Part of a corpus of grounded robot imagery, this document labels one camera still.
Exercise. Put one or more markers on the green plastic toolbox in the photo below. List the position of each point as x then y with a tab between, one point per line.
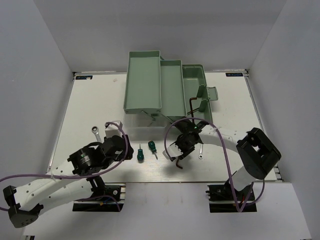
157	91

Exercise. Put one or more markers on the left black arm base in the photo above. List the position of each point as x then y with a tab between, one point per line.
104	197

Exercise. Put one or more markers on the blue label sticker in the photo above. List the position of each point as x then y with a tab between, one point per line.
84	77
234	74

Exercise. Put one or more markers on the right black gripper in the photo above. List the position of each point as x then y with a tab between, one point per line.
184	152

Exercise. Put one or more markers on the large silver ratchet wrench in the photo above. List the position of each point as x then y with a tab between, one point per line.
95	131

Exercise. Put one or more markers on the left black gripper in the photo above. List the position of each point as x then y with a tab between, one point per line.
121	156

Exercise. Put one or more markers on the small silver wrench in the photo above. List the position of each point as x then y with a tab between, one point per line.
200	156

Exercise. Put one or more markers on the green stubby screwdriver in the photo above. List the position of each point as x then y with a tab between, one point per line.
140	154
152	147

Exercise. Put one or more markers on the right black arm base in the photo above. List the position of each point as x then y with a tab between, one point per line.
221	199

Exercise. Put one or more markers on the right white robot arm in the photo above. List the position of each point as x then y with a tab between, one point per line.
256	151

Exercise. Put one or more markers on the left green stubby screwdriver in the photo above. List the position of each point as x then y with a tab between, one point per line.
140	154

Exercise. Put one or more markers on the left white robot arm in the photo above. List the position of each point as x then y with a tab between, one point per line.
76	179

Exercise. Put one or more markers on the right green stubby screwdriver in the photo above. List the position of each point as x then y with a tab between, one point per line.
152	147

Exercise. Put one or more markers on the medium brown hex key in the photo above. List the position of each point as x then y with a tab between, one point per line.
177	164

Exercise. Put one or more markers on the right blue label sticker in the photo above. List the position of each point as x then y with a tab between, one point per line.
234	74

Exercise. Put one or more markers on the large brown hex key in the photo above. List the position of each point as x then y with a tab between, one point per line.
191	101

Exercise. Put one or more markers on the left blue label sticker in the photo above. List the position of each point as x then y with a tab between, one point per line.
84	77

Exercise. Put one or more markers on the thin brown hex key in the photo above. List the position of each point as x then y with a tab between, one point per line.
192	112

